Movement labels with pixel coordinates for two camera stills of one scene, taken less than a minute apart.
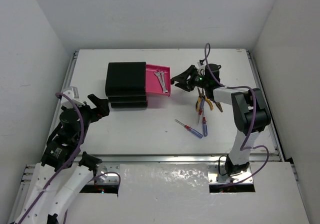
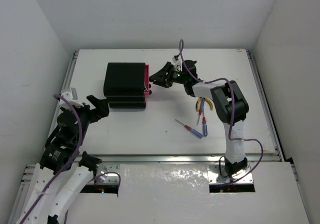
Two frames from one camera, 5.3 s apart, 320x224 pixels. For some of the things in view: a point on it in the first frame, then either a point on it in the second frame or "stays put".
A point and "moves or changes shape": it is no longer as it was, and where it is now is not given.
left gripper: (94, 110) stays put
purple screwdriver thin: (200, 111) stays put
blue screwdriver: (205, 125) stays put
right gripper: (185, 75) → (161, 77)
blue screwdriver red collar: (193, 131) stays put
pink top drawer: (153, 85) moves or changes shape
